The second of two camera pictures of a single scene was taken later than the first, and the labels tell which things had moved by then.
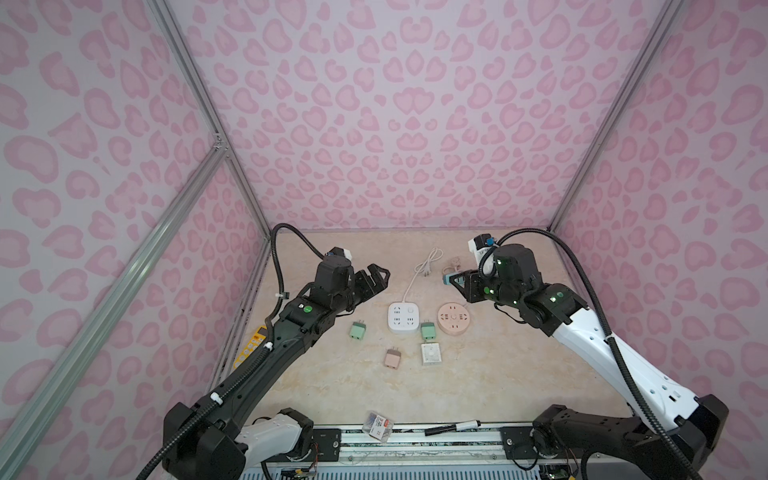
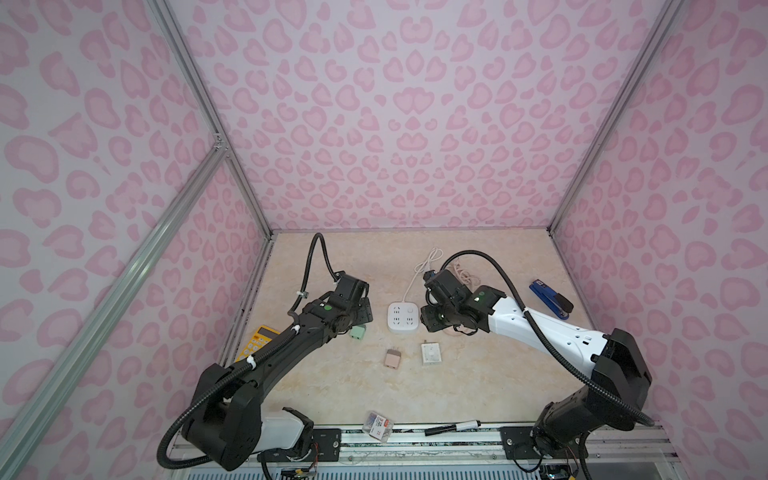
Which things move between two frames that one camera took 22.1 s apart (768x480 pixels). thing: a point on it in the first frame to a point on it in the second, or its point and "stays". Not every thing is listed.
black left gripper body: x=350 y=301 to x=362 y=315
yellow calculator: x=251 y=347 stays
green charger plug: x=358 y=329 stays
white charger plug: x=431 y=354 stays
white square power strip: x=403 y=317 stays
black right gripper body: x=485 y=288 to x=436 y=319
